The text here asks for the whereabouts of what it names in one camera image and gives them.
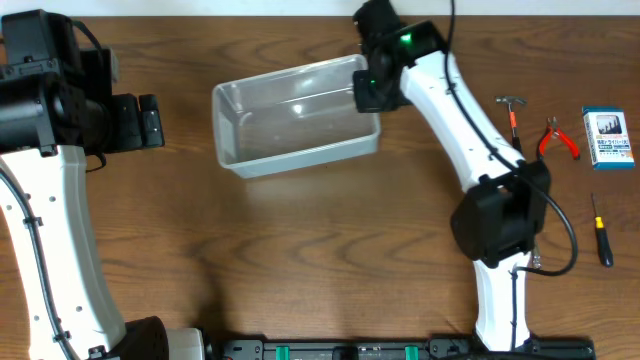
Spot clear plastic storage container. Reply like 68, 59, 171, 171
212, 54, 381, 179

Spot silver ratchet wrench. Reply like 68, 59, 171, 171
532, 245, 542, 269

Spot small claw hammer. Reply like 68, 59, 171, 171
495, 96, 527, 152

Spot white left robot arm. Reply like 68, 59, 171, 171
1, 9, 210, 359

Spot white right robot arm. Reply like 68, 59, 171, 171
353, 0, 550, 352

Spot blue white screwdriver box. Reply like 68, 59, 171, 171
582, 106, 635, 170

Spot yellow black screwdriver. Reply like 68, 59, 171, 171
591, 193, 614, 268

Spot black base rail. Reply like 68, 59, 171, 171
210, 336, 597, 360

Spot red handled pliers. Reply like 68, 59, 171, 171
536, 116, 582, 162

